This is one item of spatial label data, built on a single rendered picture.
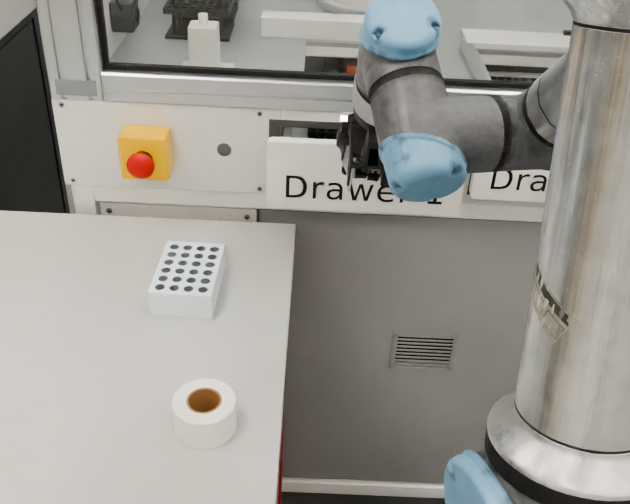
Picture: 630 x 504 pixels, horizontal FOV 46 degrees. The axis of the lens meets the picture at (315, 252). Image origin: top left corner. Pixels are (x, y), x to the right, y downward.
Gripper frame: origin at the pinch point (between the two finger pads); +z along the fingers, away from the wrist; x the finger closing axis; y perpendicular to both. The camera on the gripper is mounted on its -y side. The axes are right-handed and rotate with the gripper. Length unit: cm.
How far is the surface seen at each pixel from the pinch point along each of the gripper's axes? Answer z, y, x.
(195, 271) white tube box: 4.4, 14.8, -23.2
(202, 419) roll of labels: -11.8, 37.0, -18.3
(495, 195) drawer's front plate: 12.5, -2.7, 20.9
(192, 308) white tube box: 2.5, 20.7, -22.8
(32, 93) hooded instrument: 80, -59, -83
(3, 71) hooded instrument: 61, -53, -83
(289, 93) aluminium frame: 1.5, -12.3, -11.7
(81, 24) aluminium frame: -5.0, -17.8, -41.2
